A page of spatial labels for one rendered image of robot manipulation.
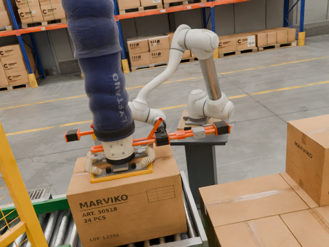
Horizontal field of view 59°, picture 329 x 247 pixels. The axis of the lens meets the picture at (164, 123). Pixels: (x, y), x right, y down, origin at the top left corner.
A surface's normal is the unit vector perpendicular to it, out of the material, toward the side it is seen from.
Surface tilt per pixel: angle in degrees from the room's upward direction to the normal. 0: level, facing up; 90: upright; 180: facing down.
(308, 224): 0
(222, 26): 90
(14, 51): 90
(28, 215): 90
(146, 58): 90
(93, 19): 78
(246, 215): 0
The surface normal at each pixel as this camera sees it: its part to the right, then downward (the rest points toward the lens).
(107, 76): 0.46, 0.06
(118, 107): 0.44, 0.55
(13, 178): 0.85, 0.10
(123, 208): 0.14, 0.37
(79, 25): -0.25, 0.18
